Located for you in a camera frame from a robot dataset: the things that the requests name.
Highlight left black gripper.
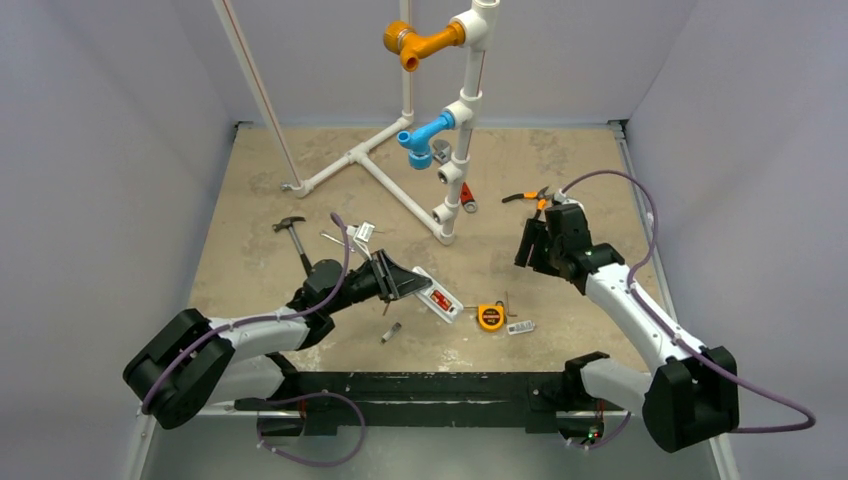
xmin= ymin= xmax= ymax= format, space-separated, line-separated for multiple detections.
xmin=324 ymin=249 xmax=430 ymax=315

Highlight red battery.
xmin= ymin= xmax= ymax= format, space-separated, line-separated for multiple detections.
xmin=430 ymin=291 xmax=453 ymax=312
xmin=430 ymin=291 xmax=450 ymax=308

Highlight white remote control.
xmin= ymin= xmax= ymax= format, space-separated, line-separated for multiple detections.
xmin=412 ymin=266 xmax=464 ymax=324

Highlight remote battery cover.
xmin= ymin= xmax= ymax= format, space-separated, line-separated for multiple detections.
xmin=507 ymin=320 xmax=536 ymax=335

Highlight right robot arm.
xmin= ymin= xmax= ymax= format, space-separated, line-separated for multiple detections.
xmin=514 ymin=202 xmax=739 ymax=453

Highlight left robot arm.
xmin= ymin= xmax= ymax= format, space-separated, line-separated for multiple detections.
xmin=122 ymin=250 xmax=434 ymax=429

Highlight silver battery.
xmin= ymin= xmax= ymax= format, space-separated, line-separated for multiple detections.
xmin=380 ymin=322 xmax=402 ymax=344

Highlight red adjustable wrench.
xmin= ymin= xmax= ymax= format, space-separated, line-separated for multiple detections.
xmin=460 ymin=182 xmax=478 ymax=214

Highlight large hex key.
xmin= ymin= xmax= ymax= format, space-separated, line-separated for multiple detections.
xmin=495 ymin=291 xmax=517 ymax=319

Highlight yellow tape measure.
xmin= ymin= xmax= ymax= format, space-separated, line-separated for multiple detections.
xmin=467 ymin=300 xmax=506 ymax=333

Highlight small silver wrench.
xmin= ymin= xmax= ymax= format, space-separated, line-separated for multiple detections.
xmin=319 ymin=230 xmax=354 ymax=252

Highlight silver pipe clamp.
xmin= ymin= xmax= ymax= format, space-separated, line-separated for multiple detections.
xmin=431 ymin=139 xmax=452 ymax=165

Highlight black hammer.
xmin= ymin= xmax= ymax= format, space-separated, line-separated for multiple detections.
xmin=271 ymin=216 xmax=313 ymax=276

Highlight blue pipe fitting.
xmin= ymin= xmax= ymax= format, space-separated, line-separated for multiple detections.
xmin=396 ymin=111 xmax=456 ymax=170

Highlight black base bar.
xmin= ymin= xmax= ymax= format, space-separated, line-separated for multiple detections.
xmin=234 ymin=352 xmax=605 ymax=436

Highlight orange pipe fitting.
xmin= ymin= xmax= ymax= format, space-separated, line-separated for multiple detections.
xmin=383 ymin=21 xmax=466 ymax=72

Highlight red handled cutter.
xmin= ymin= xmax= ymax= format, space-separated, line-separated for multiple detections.
xmin=532 ymin=198 xmax=547 ymax=220

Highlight orange handled pliers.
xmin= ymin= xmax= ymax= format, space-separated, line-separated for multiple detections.
xmin=501 ymin=187 xmax=551 ymax=204

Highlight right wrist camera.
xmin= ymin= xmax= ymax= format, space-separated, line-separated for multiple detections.
xmin=551 ymin=190 xmax=575 ymax=206

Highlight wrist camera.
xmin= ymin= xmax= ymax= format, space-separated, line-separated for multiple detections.
xmin=551 ymin=190 xmax=575 ymax=206
xmin=346 ymin=222 xmax=376 ymax=260

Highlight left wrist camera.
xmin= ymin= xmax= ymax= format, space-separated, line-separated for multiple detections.
xmin=346 ymin=222 xmax=376 ymax=260

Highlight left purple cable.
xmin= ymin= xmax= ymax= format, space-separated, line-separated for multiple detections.
xmin=140 ymin=211 xmax=352 ymax=417

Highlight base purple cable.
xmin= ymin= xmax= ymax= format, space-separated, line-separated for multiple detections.
xmin=255 ymin=392 xmax=368 ymax=469

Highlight white PVC pipe frame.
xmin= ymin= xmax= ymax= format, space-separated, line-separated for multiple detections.
xmin=213 ymin=1 xmax=500 ymax=246

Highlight aluminium frame rail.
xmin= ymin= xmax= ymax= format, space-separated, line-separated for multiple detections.
xmin=141 ymin=402 xmax=739 ymax=479

